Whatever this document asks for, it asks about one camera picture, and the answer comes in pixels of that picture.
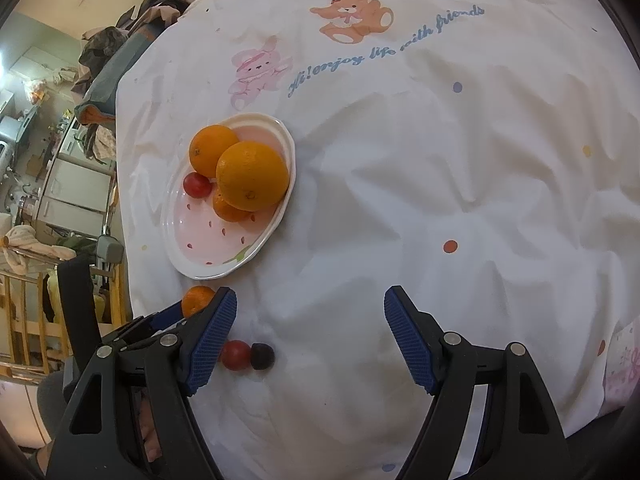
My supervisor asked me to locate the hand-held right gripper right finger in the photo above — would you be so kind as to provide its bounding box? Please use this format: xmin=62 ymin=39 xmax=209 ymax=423
xmin=384 ymin=286 xmax=576 ymax=480

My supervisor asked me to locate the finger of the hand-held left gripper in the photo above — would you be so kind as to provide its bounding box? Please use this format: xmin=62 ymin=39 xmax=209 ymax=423
xmin=106 ymin=325 xmax=181 ymax=350
xmin=132 ymin=306 xmax=188 ymax=335

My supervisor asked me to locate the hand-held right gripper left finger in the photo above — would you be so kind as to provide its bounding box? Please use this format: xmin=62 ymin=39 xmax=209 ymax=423
xmin=47 ymin=287 xmax=237 ymax=480

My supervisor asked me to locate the red plum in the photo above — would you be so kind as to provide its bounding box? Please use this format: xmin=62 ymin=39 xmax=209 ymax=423
xmin=182 ymin=172 xmax=213 ymax=198
xmin=220 ymin=340 xmax=252 ymax=372

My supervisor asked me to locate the small tangerine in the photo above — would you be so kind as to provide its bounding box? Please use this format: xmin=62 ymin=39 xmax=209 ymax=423
xmin=181 ymin=285 xmax=217 ymax=319

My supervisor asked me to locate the dark purple plum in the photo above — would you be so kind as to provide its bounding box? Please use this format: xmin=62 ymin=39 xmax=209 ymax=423
xmin=250 ymin=342 xmax=276 ymax=371

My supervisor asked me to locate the pink white ceramic plate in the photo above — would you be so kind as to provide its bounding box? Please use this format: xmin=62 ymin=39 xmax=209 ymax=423
xmin=161 ymin=112 xmax=297 ymax=281

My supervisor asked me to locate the medium orange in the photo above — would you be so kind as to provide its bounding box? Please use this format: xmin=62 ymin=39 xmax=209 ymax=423
xmin=212 ymin=187 xmax=254 ymax=224

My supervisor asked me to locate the large orange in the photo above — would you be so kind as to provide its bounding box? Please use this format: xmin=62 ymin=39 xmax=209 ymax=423
xmin=216 ymin=141 xmax=291 ymax=212
xmin=189 ymin=124 xmax=242 ymax=179

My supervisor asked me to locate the person's left hand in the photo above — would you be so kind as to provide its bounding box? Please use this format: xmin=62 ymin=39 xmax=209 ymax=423
xmin=139 ymin=394 xmax=164 ymax=464

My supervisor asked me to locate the wooden chair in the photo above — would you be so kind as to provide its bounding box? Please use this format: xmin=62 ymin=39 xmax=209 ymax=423
xmin=0 ymin=255 xmax=132 ymax=382

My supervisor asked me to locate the grey metal stand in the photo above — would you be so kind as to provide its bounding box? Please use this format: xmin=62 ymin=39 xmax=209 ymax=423
xmin=92 ymin=210 xmax=126 ymax=281

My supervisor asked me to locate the pale pink towel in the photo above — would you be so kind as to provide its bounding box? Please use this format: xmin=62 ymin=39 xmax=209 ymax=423
xmin=0 ymin=224 xmax=57 ymax=275

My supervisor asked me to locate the white kitchen cabinet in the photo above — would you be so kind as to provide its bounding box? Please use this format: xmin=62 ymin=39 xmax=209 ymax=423
xmin=39 ymin=154 xmax=114 ymax=233

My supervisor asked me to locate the white printed blanket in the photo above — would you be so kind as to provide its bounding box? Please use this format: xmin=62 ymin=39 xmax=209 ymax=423
xmin=115 ymin=0 xmax=640 ymax=480

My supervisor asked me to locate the pink cloth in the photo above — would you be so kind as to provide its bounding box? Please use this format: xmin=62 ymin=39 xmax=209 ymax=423
xmin=92 ymin=125 xmax=119 ymax=162

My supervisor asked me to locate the orange plastic bag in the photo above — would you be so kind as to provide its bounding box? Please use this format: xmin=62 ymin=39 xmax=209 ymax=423
xmin=25 ymin=80 xmax=51 ymax=104

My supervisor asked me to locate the teal orange cushion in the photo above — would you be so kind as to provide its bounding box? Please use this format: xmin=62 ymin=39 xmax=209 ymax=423
xmin=75 ymin=35 xmax=152 ymax=126

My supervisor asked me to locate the pile of brown clothes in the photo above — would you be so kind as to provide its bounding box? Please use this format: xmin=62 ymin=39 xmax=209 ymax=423
xmin=79 ymin=0 xmax=203 ymax=103

